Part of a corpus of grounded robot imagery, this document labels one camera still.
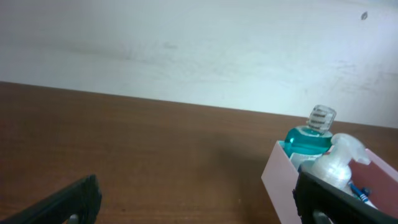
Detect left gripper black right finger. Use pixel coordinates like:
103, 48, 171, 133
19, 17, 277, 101
293, 171, 397, 224

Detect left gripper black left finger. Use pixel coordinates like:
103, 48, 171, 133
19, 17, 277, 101
1, 175, 102, 224

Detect clear purple liquid bottle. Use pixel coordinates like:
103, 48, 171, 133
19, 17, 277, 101
310, 133, 371, 194

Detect blue white toothbrush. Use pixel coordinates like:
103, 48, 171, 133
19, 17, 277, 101
348, 181, 377, 209

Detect teal mouthwash bottle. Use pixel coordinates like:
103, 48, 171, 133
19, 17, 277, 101
283, 105, 336, 170

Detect pink open cardboard box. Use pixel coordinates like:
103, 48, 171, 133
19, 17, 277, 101
261, 141, 397, 223

